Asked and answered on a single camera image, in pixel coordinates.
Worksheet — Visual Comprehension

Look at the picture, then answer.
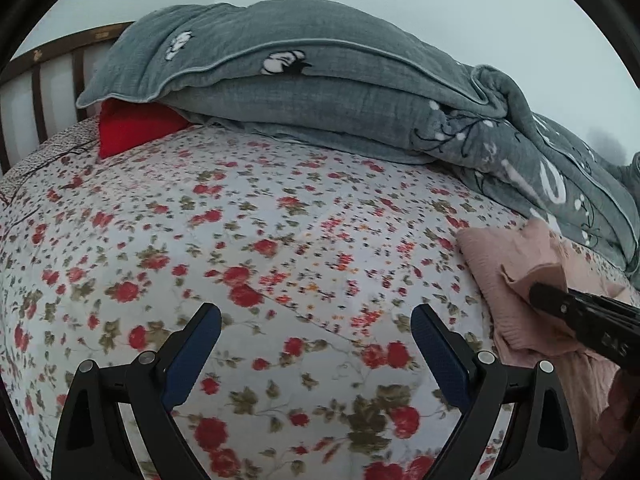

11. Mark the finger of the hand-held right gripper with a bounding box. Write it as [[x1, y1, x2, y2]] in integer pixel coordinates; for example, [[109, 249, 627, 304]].
[[529, 282, 589, 329]]

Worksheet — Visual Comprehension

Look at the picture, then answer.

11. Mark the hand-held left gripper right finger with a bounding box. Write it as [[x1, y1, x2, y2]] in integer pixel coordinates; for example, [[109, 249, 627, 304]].
[[411, 304, 581, 480]]

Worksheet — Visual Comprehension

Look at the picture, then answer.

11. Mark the red pillow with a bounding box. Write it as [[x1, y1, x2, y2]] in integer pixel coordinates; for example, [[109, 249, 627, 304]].
[[98, 99, 190, 158]]

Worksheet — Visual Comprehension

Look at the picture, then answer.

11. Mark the floral bed sheet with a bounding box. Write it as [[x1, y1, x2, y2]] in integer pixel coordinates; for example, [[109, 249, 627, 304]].
[[0, 122, 640, 480]]

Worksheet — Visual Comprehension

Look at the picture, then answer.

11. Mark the grey floral quilt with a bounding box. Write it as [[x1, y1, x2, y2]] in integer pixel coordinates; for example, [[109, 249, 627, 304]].
[[76, 0, 640, 273]]

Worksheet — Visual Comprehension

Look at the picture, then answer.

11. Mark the pink knit sweater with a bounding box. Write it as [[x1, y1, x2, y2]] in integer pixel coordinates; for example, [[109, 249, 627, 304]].
[[456, 217, 640, 480]]

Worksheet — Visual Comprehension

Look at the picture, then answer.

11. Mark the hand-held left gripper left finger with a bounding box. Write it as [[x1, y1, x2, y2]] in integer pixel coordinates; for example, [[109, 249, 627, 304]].
[[52, 304, 222, 480]]

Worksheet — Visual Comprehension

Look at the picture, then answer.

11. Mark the speckled beige pillow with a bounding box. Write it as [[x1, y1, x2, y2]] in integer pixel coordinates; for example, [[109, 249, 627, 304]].
[[0, 116, 103, 206]]

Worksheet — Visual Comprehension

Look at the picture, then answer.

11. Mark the wooden slatted headboard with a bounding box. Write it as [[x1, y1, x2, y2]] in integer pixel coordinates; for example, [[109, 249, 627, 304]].
[[0, 22, 133, 173]]

